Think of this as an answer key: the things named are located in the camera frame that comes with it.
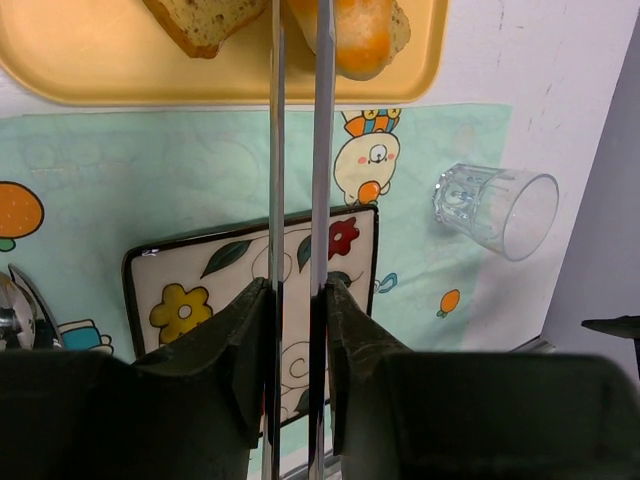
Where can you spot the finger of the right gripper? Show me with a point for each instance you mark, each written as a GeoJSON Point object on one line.
{"type": "Point", "coordinates": [617, 339]}

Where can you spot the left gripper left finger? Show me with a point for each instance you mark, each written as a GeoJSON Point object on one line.
{"type": "Point", "coordinates": [189, 410]}

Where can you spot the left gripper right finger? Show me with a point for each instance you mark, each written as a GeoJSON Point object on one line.
{"type": "Point", "coordinates": [403, 414]}

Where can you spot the croissant bread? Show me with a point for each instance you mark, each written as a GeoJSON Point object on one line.
{"type": "Point", "coordinates": [363, 37]}

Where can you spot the metal tongs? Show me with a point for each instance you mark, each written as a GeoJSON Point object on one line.
{"type": "Point", "coordinates": [324, 103]}

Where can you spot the right bread slice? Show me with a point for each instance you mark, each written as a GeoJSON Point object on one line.
{"type": "Point", "coordinates": [400, 30]}

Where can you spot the bread slice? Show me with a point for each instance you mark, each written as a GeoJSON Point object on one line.
{"type": "Point", "coordinates": [200, 27]}
{"type": "Point", "coordinates": [400, 30]}

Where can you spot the left bread slice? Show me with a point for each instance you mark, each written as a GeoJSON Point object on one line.
{"type": "Point", "coordinates": [200, 27]}

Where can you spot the square floral plate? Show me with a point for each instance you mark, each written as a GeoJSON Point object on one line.
{"type": "Point", "coordinates": [172, 286]}

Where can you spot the clear drinking glass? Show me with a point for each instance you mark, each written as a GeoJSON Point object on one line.
{"type": "Point", "coordinates": [508, 212]}

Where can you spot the green cartoon placemat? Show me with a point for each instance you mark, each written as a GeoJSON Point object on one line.
{"type": "Point", "coordinates": [110, 182]}

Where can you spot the yellow tray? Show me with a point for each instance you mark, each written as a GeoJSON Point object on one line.
{"type": "Point", "coordinates": [114, 53]}

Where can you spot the spoon with pink handle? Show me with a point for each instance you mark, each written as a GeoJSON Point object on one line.
{"type": "Point", "coordinates": [17, 319]}

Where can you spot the knife with pink handle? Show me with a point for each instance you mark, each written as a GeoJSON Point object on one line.
{"type": "Point", "coordinates": [47, 333]}

